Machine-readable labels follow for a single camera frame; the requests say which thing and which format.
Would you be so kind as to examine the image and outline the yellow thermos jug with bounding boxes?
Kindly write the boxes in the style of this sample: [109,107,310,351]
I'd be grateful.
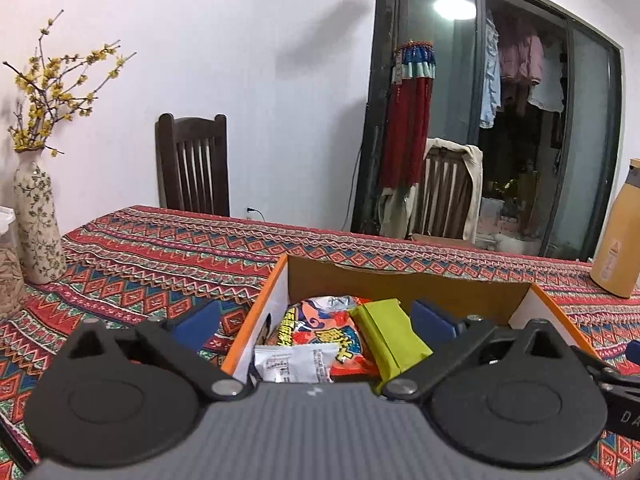
[590,158,640,298]

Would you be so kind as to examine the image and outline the green snack packet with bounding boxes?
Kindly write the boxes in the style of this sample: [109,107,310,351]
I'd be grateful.
[348,298,435,381]

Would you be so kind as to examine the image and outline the black cable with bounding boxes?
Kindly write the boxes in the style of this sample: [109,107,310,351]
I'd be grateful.
[342,147,362,231]

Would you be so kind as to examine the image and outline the dark wooden chair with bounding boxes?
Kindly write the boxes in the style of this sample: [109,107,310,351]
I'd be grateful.
[155,112,231,218]

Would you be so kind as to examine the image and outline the red patterned tablecloth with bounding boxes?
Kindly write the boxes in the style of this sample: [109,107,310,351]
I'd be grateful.
[0,205,640,478]

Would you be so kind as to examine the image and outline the pink hanging garment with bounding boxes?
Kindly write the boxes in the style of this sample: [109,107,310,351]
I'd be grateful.
[497,15,544,86]

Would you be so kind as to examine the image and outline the floral ceramic vase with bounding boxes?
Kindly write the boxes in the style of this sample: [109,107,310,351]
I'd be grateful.
[13,152,68,286]

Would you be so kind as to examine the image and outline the clear seed jar white lid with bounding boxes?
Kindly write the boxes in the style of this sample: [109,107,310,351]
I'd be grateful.
[0,205,28,321]

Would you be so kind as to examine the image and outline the light blue hanging garment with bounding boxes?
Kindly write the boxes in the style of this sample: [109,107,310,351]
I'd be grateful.
[480,10,502,129]

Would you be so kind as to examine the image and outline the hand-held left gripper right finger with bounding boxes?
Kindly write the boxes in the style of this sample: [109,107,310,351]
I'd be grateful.
[380,299,573,403]

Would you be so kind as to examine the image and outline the white grey snack packet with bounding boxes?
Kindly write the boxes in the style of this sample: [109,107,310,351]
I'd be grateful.
[253,344,341,385]

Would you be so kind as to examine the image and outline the chair draped with cloth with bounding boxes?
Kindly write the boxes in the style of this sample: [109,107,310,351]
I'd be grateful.
[424,137,484,246]

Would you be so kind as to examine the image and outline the white hanging garment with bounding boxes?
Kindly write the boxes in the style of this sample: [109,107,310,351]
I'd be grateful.
[527,42,566,112]

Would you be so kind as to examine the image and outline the red orange cardboard box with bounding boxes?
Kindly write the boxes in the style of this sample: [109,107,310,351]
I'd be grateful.
[220,253,588,386]

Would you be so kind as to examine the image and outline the yellow flower branches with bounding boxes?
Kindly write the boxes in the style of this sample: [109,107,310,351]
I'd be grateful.
[2,9,137,157]

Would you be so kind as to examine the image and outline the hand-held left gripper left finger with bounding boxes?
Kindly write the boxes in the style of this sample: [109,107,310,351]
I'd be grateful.
[65,300,251,403]

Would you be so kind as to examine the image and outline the glass sliding door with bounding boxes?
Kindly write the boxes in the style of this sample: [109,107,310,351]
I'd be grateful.
[350,0,623,263]

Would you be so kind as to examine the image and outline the red orange snack bag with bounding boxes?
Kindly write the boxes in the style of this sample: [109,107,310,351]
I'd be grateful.
[267,295,383,381]

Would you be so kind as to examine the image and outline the pale hanging cloth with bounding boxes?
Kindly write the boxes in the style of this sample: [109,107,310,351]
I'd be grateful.
[378,185,418,238]

